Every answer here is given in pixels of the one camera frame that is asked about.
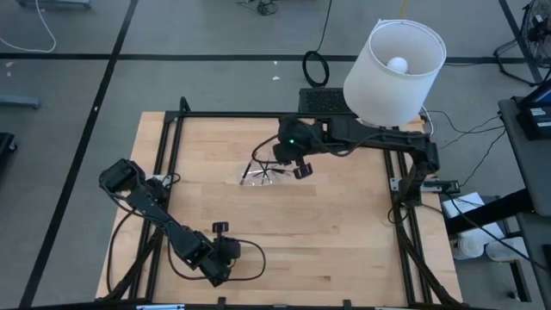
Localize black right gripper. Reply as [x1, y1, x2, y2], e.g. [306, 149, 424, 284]
[271, 116, 328, 181]

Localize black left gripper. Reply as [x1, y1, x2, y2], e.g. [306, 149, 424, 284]
[201, 220, 242, 288]

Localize clear acrylic three-compartment organizer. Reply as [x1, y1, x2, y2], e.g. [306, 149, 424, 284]
[238, 161, 286, 187]

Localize black makeup brush fluffy head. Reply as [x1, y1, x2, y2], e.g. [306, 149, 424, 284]
[239, 158, 254, 186]

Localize black perforated grille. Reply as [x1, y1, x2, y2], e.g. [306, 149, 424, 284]
[298, 87, 352, 115]

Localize silver bar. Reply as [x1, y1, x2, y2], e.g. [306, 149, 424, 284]
[135, 303, 186, 310]

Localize silver lamp white shade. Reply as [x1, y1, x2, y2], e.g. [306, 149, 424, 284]
[343, 18, 448, 129]

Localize white cardboard box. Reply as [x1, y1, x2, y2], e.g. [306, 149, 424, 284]
[441, 191, 486, 220]

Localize white paper roll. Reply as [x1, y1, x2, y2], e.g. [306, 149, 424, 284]
[450, 231, 488, 261]
[485, 235, 529, 263]

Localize black support beam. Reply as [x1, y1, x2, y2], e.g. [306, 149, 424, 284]
[444, 187, 534, 237]

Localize black box white labels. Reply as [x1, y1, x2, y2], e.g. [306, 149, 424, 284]
[515, 96, 551, 141]

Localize grey desk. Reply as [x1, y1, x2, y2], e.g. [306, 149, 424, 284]
[498, 97, 551, 219]

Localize black caster base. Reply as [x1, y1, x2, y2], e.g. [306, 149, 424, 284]
[0, 132, 18, 157]

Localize dark computer monitor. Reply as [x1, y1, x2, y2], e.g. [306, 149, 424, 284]
[518, 77, 551, 109]

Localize grey-blue metal bar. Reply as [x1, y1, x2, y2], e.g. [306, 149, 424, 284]
[0, 96, 42, 111]

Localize black table leg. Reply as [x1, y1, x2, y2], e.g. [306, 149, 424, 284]
[506, 257, 533, 302]

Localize black floor fan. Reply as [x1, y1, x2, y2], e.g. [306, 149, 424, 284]
[492, 0, 551, 87]

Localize grey side table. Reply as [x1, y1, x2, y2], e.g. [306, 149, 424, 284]
[514, 210, 551, 310]

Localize grey-blue cart base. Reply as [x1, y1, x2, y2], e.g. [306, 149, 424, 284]
[15, 0, 92, 10]

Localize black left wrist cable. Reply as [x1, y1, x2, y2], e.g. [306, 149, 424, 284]
[166, 238, 268, 283]

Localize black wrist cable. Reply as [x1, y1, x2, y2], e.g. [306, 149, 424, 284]
[166, 238, 268, 283]
[251, 133, 282, 167]

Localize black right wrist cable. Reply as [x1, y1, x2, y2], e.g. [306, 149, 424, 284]
[251, 133, 282, 167]

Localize black aluminium table frame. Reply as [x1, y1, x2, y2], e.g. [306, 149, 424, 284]
[95, 96, 466, 310]

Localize coiled black cable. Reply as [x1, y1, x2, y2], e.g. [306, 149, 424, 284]
[301, 0, 333, 89]

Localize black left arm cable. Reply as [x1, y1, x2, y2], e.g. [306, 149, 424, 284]
[105, 198, 147, 298]

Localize short white cable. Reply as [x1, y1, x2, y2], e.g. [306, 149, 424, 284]
[419, 104, 436, 140]

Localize tangled black cables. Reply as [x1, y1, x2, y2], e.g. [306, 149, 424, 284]
[236, 0, 279, 17]

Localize thin black cable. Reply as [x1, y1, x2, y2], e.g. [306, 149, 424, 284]
[424, 109, 507, 152]

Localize long black power cable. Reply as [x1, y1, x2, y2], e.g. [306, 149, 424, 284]
[445, 193, 551, 275]

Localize long white cable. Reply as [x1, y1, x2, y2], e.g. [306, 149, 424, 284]
[0, 0, 58, 55]

